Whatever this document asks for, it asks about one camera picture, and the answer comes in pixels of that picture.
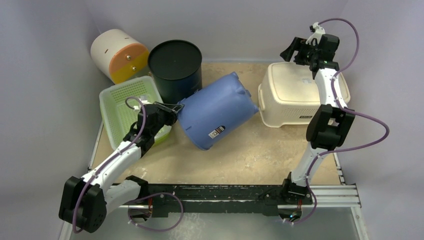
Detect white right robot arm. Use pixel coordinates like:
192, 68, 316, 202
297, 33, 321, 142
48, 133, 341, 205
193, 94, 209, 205
280, 33, 355, 204

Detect aluminium frame rails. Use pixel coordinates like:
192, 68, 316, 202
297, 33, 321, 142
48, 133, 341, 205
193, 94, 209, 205
59, 122, 361, 233

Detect cream plastic laundry basket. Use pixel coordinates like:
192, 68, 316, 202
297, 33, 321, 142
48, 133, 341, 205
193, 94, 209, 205
258, 62, 351, 128

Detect dark navy cylindrical bin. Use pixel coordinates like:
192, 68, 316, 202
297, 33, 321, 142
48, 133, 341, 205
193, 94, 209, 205
147, 39, 203, 104

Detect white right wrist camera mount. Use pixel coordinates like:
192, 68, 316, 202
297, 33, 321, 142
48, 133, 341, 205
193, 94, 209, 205
306, 22, 326, 46

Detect green tray with white strainer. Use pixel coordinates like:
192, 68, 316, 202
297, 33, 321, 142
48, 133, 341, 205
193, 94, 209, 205
98, 75, 172, 152

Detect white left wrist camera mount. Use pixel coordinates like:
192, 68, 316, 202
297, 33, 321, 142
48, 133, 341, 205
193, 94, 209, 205
133, 95, 152, 111

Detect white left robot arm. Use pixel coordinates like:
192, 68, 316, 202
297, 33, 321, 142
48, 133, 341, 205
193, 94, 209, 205
58, 101, 184, 234

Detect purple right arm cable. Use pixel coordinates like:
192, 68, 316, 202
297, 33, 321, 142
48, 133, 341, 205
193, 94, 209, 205
281, 17, 390, 226

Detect light blue plastic bucket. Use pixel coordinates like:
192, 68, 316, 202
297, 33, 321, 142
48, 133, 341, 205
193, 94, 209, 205
177, 72, 259, 151

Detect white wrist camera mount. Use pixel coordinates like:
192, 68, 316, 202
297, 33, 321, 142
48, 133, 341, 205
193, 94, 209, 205
133, 95, 152, 111
306, 22, 326, 46

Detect white cylinder container orange-yellow lid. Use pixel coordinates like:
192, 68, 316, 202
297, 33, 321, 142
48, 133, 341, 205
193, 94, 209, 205
90, 29, 150, 85

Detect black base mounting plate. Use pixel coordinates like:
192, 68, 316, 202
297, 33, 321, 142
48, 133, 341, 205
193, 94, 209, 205
127, 183, 316, 218

